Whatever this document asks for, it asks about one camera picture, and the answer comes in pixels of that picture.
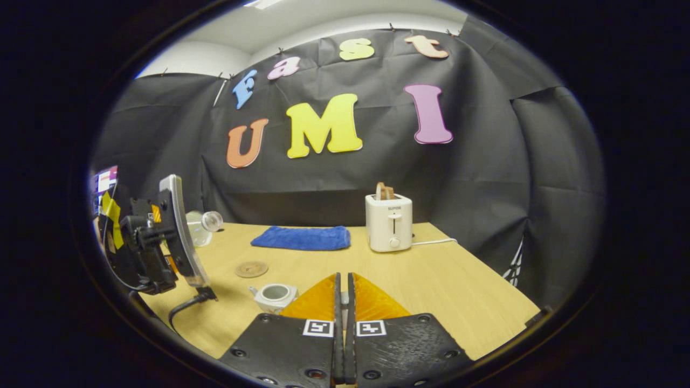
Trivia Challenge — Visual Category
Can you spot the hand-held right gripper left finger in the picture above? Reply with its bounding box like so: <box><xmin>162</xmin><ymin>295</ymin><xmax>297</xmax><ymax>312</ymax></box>
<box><xmin>218</xmin><ymin>273</ymin><xmax>344</xmax><ymax>387</ymax></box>

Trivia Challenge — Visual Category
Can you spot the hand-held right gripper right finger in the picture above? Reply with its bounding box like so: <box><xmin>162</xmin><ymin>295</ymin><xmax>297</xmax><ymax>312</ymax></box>
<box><xmin>345</xmin><ymin>273</ymin><xmax>474</xmax><ymax>387</ymax></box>

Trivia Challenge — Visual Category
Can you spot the white ceramic teacup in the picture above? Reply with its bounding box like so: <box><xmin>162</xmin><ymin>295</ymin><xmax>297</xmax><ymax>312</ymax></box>
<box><xmin>249</xmin><ymin>283</ymin><xmax>299</xmax><ymax>314</ymax></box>

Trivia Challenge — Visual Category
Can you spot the green label water bottle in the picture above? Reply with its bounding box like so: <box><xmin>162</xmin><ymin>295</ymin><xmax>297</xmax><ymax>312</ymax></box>
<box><xmin>186</xmin><ymin>210</ymin><xmax>224</xmax><ymax>247</ymax></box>

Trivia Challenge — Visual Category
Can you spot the round brown coaster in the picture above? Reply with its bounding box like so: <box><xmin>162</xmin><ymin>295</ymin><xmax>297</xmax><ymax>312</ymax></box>
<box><xmin>235</xmin><ymin>261</ymin><xmax>269</xmax><ymax>279</ymax></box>

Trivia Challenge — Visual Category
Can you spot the blue towel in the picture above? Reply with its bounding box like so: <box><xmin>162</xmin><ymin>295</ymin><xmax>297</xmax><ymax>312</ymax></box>
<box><xmin>251</xmin><ymin>225</ymin><xmax>351</xmax><ymax>251</ymax></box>

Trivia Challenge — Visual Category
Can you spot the white toaster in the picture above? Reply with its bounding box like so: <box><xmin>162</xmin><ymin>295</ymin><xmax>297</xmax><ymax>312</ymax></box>
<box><xmin>365</xmin><ymin>193</ymin><xmax>413</xmax><ymax>253</ymax></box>

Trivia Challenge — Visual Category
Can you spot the black backdrop cloth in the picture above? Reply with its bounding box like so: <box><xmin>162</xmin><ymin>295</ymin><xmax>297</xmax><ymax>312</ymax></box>
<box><xmin>89</xmin><ymin>16</ymin><xmax>607</xmax><ymax>310</ymax></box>

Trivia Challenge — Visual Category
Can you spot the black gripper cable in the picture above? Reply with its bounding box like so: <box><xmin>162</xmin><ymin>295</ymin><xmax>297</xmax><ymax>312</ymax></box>
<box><xmin>168</xmin><ymin>291</ymin><xmax>216</xmax><ymax>334</ymax></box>

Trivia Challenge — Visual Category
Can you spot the wall poster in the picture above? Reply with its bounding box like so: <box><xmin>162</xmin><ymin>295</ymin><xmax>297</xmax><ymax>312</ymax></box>
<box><xmin>89</xmin><ymin>165</ymin><xmax>119</xmax><ymax>216</ymax></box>

